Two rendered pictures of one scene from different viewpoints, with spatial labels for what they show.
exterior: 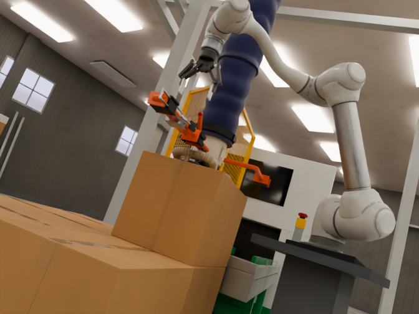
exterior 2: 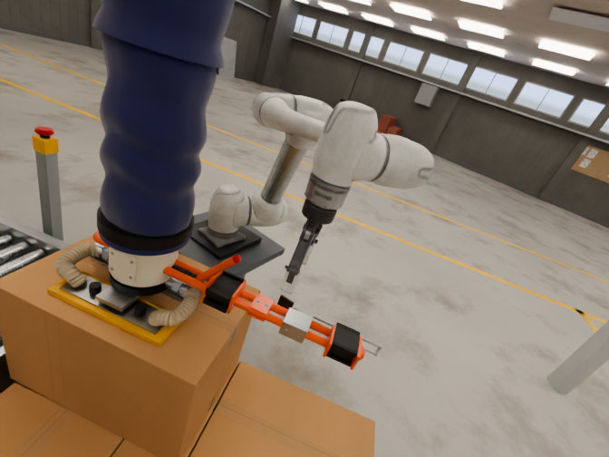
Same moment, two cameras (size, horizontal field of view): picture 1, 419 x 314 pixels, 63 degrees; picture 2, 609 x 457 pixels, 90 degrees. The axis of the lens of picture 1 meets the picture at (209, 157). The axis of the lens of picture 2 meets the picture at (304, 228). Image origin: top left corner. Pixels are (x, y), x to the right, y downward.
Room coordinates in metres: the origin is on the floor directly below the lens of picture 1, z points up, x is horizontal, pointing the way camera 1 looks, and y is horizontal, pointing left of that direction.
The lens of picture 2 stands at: (1.54, 0.75, 1.66)
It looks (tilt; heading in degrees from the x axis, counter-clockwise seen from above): 27 degrees down; 256
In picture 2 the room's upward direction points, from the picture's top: 20 degrees clockwise
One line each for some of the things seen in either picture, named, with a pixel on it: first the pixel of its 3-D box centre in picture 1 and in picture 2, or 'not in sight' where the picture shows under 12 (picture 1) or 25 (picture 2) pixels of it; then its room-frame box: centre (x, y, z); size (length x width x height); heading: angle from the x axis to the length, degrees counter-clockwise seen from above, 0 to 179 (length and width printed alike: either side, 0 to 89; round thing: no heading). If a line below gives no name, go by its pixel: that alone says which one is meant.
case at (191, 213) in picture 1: (188, 214); (142, 332); (1.75, 0.01, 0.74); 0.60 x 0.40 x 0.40; 159
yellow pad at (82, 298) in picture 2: not in sight; (117, 302); (1.80, 0.10, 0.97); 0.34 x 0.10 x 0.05; 160
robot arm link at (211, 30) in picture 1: (220, 25); (350, 143); (1.36, 0.14, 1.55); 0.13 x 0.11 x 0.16; 16
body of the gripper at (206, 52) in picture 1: (206, 61); (315, 219); (1.37, 0.15, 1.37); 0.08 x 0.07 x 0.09; 70
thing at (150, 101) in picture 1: (162, 103); (343, 346); (1.20, 0.23, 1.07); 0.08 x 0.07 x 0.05; 160
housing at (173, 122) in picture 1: (176, 119); (295, 325); (1.33, 0.18, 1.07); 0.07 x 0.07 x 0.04; 70
